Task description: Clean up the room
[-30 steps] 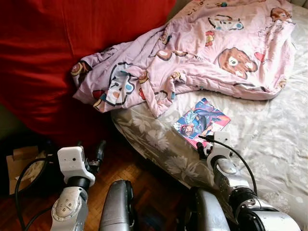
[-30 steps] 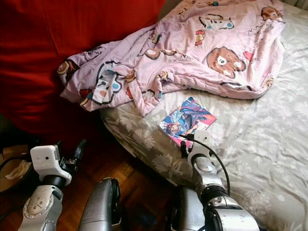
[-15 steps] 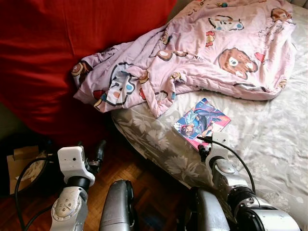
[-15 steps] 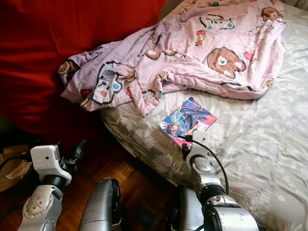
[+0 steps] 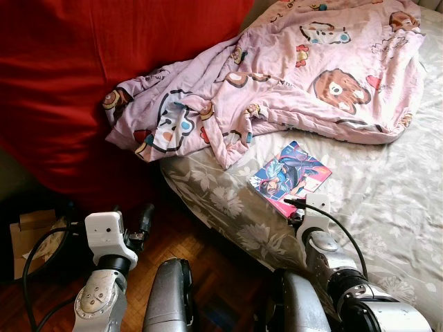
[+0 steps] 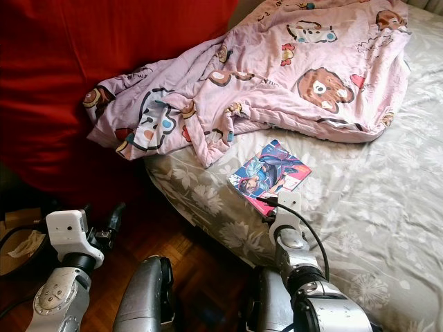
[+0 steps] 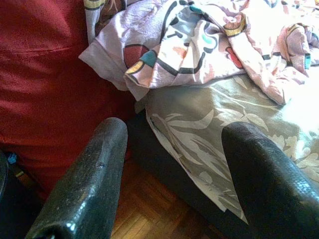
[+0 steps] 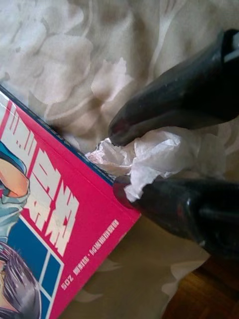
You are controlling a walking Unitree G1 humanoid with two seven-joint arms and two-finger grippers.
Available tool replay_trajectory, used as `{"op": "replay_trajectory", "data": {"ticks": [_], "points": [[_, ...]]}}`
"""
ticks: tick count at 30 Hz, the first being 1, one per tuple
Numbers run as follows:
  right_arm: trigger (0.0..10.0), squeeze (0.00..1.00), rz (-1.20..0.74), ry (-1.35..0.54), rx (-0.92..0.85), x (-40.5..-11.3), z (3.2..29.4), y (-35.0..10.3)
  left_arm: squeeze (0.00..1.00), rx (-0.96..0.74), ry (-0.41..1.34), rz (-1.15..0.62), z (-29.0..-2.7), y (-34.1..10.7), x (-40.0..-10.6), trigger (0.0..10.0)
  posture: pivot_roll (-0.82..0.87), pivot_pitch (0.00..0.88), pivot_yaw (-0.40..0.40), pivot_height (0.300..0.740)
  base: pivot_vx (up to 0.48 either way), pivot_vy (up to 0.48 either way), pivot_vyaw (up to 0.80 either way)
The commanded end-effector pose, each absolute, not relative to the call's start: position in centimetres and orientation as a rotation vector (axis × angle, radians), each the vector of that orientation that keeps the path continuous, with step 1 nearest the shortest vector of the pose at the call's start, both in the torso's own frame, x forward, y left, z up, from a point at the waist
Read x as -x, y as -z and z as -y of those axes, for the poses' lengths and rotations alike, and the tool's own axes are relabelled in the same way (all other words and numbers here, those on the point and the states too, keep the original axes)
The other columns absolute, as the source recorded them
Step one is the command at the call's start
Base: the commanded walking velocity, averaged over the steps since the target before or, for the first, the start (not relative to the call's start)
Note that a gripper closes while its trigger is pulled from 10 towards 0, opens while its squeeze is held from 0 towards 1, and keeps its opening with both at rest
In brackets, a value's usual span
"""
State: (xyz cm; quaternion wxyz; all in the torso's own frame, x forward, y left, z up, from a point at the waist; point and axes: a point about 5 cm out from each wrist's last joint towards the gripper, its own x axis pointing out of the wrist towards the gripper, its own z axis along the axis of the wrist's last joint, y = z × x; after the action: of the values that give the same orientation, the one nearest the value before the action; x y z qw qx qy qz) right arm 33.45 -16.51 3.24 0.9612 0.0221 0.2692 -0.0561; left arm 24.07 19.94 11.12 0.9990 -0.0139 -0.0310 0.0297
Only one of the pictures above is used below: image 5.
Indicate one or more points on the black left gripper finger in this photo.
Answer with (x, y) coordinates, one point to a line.
(146, 218)

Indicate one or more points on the colourful manga book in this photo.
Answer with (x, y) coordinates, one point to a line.
(291, 173)

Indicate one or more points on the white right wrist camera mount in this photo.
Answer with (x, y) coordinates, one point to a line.
(318, 207)

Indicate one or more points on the silver right robot leg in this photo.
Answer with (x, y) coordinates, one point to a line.
(297, 304)

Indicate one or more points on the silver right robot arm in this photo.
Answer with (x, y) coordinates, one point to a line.
(325, 256)

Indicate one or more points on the bed with grey floral sheet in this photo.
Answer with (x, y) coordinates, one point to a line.
(387, 194)

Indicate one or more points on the red fabric cushion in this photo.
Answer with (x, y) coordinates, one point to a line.
(69, 69)

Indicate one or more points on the pink cartoon bear blanket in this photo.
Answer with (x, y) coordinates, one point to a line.
(291, 69)

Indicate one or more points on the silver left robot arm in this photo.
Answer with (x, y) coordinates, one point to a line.
(97, 301)

